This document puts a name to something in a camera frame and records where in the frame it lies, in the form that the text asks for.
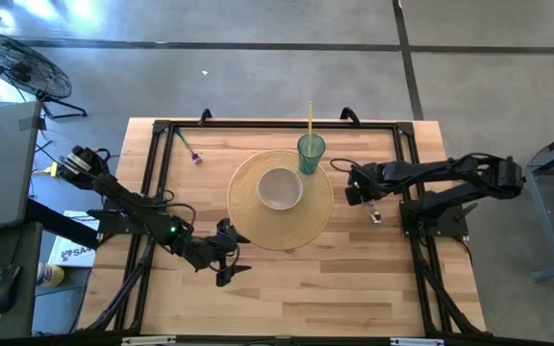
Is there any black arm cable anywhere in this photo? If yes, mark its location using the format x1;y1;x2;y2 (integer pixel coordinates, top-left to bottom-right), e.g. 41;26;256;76
329;158;356;175
160;188;197;228

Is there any grey cabinet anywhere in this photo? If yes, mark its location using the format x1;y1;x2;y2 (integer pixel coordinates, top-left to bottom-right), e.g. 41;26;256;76
0;101;43;233

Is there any white label strip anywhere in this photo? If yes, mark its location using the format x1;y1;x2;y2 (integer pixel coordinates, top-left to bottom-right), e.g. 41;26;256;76
121;335;178;346
390;336;446;346

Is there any black aluminium table frame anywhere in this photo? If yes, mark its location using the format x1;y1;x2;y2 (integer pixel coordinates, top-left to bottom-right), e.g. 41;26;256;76
80;118;489;338

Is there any yellow and white bottle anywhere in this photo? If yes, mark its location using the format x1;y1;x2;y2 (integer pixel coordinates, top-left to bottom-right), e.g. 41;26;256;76
36;262;66;289

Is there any shiny metal spoon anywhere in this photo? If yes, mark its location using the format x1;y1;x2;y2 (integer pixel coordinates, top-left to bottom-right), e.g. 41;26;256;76
367;203;385;226

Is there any white printed booklet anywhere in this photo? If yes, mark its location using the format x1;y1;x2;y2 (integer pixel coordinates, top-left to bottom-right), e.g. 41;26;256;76
46;210;103;269

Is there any blue-grey metal table frame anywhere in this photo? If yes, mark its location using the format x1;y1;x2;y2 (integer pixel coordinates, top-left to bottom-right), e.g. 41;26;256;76
523;123;554;283

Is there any black floor fan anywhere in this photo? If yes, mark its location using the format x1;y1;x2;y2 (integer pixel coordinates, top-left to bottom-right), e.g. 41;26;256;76
0;30;88;121

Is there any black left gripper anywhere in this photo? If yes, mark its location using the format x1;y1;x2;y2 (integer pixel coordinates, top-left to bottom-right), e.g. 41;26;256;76
194;217;253;288

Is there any teal faceted plastic tumbler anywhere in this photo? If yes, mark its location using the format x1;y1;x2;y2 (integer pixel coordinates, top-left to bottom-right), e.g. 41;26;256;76
296;133;328;176

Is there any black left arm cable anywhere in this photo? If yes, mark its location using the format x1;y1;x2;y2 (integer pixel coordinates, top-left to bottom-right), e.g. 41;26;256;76
160;188;197;228

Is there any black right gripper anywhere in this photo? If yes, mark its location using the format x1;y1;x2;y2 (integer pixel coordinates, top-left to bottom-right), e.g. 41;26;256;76
344;179;380;214

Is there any beige ribbed bowl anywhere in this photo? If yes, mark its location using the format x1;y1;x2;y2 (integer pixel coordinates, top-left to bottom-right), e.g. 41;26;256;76
256;166;305;212

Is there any black computer mouse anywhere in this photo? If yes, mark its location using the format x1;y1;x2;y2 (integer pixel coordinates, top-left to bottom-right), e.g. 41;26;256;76
0;263;23;314

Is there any dark grey desk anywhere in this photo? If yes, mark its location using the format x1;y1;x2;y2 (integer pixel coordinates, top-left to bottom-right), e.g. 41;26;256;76
0;222;43;338

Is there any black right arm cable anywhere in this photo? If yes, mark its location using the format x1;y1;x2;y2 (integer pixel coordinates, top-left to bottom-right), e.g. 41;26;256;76
329;158;356;175

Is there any pale yellow drinking straw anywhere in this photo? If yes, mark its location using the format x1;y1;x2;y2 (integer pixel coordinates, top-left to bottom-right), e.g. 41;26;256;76
307;100;315;158

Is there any round woven straw placemat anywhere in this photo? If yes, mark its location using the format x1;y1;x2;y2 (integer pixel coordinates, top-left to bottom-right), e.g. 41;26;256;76
226;149;336;252

